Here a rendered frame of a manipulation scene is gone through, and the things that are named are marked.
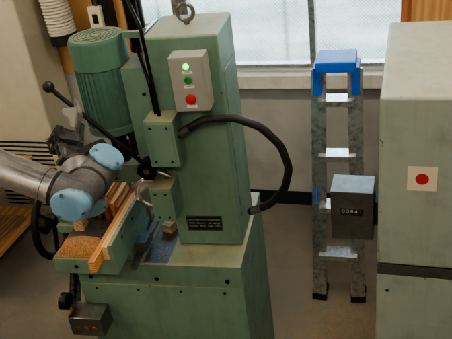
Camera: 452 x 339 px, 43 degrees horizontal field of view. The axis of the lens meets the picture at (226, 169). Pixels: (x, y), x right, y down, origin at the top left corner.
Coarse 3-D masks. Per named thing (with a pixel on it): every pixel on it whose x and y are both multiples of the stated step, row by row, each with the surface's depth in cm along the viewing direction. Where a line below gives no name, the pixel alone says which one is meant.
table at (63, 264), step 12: (96, 216) 199; (144, 216) 201; (60, 228) 202; (72, 228) 201; (96, 228) 192; (132, 228) 190; (132, 240) 190; (120, 252) 181; (60, 264) 182; (72, 264) 181; (84, 264) 180; (108, 264) 178; (120, 264) 181
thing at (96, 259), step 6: (126, 198) 199; (120, 210) 193; (114, 222) 187; (108, 228) 185; (102, 240) 179; (96, 252) 174; (90, 258) 172; (96, 258) 172; (102, 258) 176; (90, 264) 171; (96, 264) 172; (90, 270) 172; (96, 270) 172
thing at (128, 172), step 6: (138, 156) 197; (126, 162) 194; (132, 162) 194; (138, 162) 193; (126, 168) 193; (132, 168) 193; (120, 174) 195; (126, 174) 195; (132, 174) 194; (114, 180) 197; (120, 180) 196; (126, 180) 196; (132, 180) 195
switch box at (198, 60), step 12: (168, 60) 156; (180, 60) 155; (192, 60) 154; (204, 60) 155; (180, 72) 157; (192, 72) 156; (204, 72) 156; (180, 84) 158; (192, 84) 158; (204, 84) 157; (180, 96) 160; (204, 96) 159; (180, 108) 162; (192, 108) 162; (204, 108) 161
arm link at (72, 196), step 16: (0, 160) 138; (16, 160) 139; (0, 176) 138; (16, 176) 137; (32, 176) 137; (48, 176) 138; (64, 176) 138; (80, 176) 140; (96, 176) 142; (32, 192) 138; (48, 192) 136; (64, 192) 134; (80, 192) 136; (96, 192) 140; (64, 208) 136; (80, 208) 135
